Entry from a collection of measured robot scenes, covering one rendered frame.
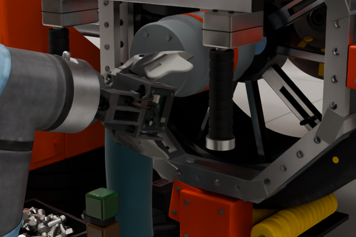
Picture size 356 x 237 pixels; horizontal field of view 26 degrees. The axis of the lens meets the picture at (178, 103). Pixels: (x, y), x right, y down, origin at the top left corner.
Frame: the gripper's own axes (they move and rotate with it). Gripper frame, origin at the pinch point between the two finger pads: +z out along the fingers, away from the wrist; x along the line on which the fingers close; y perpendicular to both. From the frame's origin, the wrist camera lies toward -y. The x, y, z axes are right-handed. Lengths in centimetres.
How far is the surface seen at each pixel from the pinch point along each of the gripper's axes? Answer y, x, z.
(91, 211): -12.7, -20.7, 1.4
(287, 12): -9.6, 17.8, 34.1
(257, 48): -270, 3, 380
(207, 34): -0.4, 10.8, 3.3
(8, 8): -65, 5, 14
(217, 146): 3.6, -4.6, 7.3
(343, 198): -70, -40, 190
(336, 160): 5.1, -5.2, 39.6
